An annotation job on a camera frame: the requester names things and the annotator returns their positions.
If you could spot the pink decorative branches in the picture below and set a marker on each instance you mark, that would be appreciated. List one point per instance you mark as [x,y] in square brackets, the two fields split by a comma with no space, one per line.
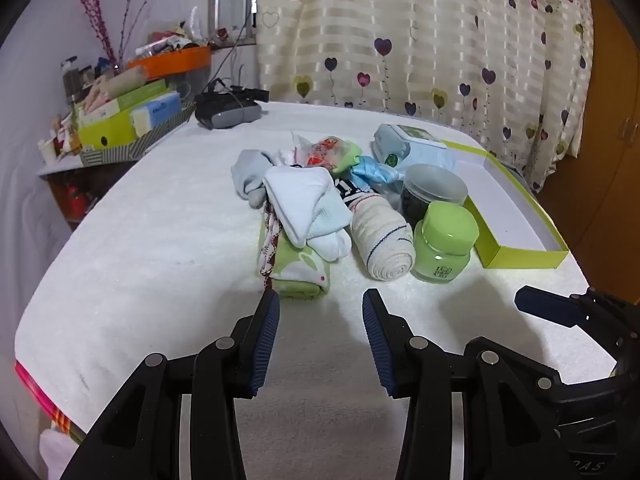
[102,25]

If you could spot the blue tissue pack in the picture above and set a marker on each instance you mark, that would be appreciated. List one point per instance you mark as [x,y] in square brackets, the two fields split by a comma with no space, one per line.
[157,110]

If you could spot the blue face mask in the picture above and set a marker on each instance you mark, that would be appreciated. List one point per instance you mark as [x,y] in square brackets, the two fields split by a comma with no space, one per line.
[372,170]

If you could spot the green rabbit print sock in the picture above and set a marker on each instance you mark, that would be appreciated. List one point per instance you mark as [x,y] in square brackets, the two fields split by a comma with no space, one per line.
[295,270]

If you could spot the neon green cloth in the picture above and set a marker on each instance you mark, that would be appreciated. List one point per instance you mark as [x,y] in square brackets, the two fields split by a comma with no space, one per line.
[351,152]

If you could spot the cream sock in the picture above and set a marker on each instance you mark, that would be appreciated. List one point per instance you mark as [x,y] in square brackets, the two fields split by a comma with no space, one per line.
[382,240]

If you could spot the wet wipes pack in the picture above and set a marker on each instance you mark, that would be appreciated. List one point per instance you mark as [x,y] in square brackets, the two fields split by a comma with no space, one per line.
[400,147]

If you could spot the black grey headset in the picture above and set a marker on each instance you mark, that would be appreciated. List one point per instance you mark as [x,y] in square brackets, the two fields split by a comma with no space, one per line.
[230,115]

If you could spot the light green flat box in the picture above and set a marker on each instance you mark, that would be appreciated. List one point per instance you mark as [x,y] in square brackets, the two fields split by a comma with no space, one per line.
[135,95]

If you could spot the pink patterned roll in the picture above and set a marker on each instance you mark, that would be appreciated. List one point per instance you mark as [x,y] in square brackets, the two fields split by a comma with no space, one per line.
[112,90]

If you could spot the green file box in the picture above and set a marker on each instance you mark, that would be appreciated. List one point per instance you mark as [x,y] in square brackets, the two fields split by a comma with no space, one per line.
[105,132]

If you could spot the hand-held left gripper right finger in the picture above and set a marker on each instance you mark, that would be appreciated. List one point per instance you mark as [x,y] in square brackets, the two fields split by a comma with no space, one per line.
[377,340]

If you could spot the clear plastic jar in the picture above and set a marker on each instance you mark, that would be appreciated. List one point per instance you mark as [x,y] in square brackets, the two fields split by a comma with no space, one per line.
[432,185]

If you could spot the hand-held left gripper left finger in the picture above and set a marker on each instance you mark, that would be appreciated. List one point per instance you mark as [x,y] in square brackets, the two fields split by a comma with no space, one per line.
[265,340]

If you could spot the heart print curtain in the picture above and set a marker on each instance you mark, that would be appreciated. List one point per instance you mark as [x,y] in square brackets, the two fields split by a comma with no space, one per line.
[400,10]

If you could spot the black white striped sock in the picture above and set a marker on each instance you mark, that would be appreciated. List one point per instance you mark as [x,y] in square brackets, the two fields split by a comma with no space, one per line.
[347,187]

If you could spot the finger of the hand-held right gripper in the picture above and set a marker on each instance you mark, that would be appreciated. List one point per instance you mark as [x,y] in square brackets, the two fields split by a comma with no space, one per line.
[547,305]

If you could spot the grey sock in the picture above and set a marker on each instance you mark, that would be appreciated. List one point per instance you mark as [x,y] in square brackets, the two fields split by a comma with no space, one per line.
[247,170]

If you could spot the clear plastic bag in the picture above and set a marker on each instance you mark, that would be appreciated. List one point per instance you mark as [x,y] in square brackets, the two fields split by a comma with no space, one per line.
[322,152]

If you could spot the wooden wardrobe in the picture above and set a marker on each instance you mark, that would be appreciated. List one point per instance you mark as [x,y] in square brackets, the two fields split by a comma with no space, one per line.
[600,135]

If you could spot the green lidded jar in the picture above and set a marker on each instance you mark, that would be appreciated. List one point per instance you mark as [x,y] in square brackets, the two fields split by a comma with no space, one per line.
[445,240]

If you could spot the red item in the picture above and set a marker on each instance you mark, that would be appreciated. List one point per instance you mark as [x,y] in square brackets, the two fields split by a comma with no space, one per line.
[75,202]

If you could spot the orange tray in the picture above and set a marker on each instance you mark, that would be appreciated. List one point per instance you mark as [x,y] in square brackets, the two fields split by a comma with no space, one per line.
[175,62]

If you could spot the striped cardboard tray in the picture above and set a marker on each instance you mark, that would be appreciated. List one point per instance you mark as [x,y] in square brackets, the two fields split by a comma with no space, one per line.
[150,137]

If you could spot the yellow-green cardboard box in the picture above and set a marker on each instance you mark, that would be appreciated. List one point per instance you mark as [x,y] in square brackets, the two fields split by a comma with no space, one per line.
[520,258]

